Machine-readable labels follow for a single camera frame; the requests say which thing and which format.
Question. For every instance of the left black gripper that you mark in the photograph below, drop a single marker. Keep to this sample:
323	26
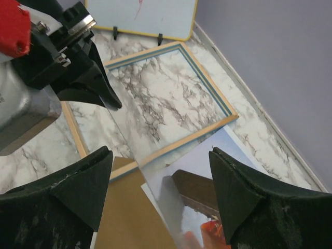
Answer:
65	57

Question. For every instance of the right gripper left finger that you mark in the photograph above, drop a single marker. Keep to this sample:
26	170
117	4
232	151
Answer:
60	210

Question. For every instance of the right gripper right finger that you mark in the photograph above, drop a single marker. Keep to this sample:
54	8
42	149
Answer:
259	211

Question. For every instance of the blue wooden photo frame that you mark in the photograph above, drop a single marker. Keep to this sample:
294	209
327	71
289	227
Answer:
170	56

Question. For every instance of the hot air balloon photo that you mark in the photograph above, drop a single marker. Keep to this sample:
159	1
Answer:
180	187

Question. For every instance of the clear acrylic sheet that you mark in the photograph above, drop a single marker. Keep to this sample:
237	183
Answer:
164	109

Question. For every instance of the brown cardboard backing board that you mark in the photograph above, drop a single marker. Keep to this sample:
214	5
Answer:
129	219

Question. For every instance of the small whiteboard with red writing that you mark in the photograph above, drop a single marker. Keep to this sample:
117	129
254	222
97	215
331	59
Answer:
173	19

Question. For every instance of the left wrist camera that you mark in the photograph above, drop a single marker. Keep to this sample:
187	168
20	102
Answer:
17	18

